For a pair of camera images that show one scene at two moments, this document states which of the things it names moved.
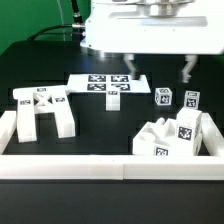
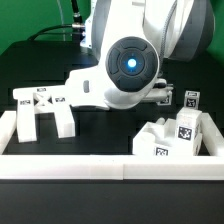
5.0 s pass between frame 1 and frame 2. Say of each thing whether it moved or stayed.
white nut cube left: stayed
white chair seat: stayed
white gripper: moved
